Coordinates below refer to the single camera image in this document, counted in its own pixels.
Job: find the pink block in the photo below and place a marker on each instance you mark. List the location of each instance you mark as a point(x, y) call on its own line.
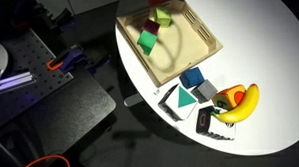
point(151, 27)

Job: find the blue block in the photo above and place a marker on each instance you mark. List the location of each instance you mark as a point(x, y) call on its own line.
point(191, 78)

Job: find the wooden tray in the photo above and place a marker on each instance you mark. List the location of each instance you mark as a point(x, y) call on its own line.
point(184, 44)

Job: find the grey block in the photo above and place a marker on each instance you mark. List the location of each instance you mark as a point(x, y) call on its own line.
point(204, 92)

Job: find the lime green block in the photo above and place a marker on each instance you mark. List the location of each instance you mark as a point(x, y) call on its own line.
point(162, 16)

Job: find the white cube teal triangle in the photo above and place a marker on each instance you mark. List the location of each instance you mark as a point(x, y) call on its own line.
point(178, 103)

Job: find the white black cube pink letter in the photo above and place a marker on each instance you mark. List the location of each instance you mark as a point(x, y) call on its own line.
point(209, 126)

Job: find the orange soft dice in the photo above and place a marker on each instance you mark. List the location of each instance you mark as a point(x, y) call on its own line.
point(229, 98)

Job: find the purple orange clamp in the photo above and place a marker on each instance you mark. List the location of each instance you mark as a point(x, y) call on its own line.
point(66, 60)

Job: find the yellow banana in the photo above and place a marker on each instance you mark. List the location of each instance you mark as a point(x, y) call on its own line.
point(244, 109)

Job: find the black side table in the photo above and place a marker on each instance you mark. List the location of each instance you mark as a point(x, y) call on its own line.
point(68, 120)

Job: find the black perforated board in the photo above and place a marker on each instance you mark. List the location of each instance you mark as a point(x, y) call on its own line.
point(30, 54)

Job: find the silver aluminium rail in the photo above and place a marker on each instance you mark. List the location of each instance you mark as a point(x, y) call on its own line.
point(17, 80)

